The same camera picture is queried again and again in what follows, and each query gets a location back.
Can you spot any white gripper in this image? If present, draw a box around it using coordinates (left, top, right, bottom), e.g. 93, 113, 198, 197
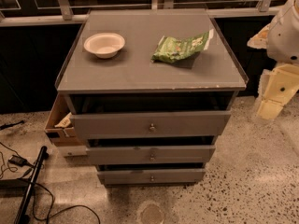
247, 24, 299, 119

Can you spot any grey bottom drawer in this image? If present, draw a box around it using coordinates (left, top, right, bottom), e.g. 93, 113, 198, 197
97, 168, 206, 185

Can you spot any grey drawer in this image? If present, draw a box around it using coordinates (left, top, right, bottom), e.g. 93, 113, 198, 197
86, 145, 215, 165
97, 168, 206, 185
71, 111, 231, 140

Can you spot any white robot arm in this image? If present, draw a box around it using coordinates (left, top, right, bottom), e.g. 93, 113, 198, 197
247, 0, 299, 120

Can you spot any grey top drawer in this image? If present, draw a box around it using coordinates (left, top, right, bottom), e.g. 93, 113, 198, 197
71, 111, 231, 140

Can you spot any grey drawer cabinet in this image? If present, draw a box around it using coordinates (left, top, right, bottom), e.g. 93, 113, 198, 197
56, 9, 248, 173

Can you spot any grey middle drawer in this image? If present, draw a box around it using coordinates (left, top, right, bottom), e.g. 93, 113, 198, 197
86, 145, 215, 165

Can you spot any open cardboard box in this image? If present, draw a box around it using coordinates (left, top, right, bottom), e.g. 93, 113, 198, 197
45, 94, 86, 157

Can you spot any green snack bag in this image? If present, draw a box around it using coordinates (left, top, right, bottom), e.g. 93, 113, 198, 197
151, 29, 214, 63

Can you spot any white paper bowl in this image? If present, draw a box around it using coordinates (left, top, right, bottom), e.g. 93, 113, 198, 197
84, 33, 125, 59

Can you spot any metal window railing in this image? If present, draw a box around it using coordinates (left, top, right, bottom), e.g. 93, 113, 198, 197
0, 0, 287, 26

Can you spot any black power adapter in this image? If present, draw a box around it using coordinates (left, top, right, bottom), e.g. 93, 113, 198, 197
8, 155, 27, 167

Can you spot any black flat floor base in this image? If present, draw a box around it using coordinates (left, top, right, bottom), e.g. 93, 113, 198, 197
0, 178, 28, 190

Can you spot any black pole on floor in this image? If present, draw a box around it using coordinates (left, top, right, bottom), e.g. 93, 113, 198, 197
14, 146, 49, 224

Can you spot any black floor cable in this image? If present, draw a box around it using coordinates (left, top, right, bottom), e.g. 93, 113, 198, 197
0, 141, 102, 224

